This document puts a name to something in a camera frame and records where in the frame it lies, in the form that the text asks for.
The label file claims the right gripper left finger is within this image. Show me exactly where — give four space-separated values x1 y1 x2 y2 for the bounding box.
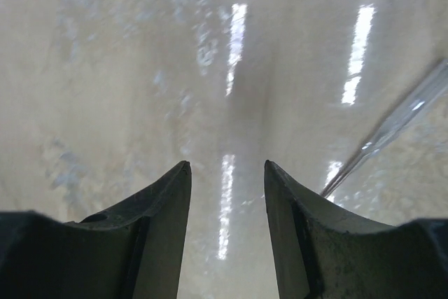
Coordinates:
1 161 192 298

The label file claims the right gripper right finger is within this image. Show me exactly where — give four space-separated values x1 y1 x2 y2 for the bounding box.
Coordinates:
264 161 447 298

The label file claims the clear handled screwdriver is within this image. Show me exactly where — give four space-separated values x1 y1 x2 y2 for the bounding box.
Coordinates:
321 59 447 198

